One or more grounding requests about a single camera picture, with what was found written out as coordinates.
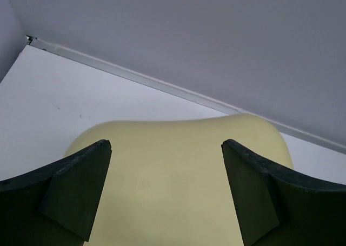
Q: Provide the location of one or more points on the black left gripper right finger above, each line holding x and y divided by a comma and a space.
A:
276, 205

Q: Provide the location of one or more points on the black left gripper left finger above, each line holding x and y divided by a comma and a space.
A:
57, 203

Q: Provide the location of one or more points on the pale yellow hard-shell suitcase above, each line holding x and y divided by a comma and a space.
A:
167, 183

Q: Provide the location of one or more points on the aluminium table edge rail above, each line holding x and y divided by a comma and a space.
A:
171, 89

